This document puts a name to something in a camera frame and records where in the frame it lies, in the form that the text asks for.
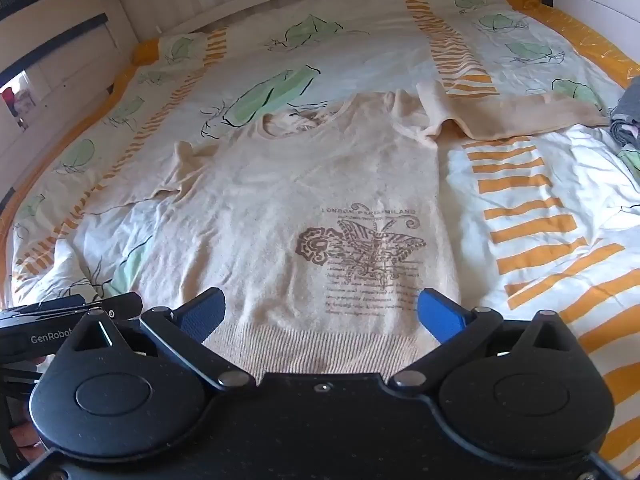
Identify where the leaf print white blanket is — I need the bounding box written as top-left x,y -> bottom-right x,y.
7,0 -> 640,476

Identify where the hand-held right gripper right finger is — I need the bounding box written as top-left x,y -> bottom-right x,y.
389,287 -> 584,394

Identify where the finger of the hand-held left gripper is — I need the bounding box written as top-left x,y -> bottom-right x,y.
75,292 -> 145,321
0,294 -> 87,319

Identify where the red object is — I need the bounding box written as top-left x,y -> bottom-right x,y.
0,85 -> 23,116

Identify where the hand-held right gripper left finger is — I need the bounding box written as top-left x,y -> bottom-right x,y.
52,287 -> 256,393

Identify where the orange bed sheet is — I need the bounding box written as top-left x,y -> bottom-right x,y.
0,0 -> 640,311

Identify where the cream butterfly print sweater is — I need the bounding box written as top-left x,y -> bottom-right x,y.
150,80 -> 612,378

